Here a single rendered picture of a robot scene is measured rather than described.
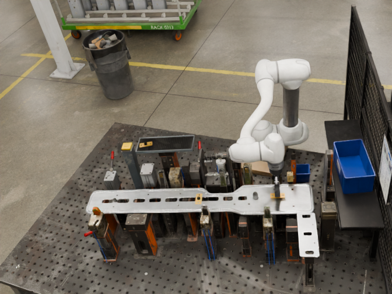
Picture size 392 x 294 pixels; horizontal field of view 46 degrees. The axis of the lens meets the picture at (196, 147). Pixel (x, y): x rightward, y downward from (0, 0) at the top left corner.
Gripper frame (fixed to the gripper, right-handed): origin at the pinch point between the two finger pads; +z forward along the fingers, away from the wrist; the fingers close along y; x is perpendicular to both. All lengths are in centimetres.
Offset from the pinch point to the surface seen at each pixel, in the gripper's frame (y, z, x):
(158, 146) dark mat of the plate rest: -31, -11, -73
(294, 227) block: 20.8, 7.4, 8.4
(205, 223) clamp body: 21.6, 1.3, -40.3
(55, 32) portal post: -321, 43, -271
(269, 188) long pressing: -7.4, 5.3, -4.8
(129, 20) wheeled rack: -403, 76, -200
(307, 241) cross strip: 31.4, 5.5, 14.9
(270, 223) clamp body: 23.0, 0.9, -4.2
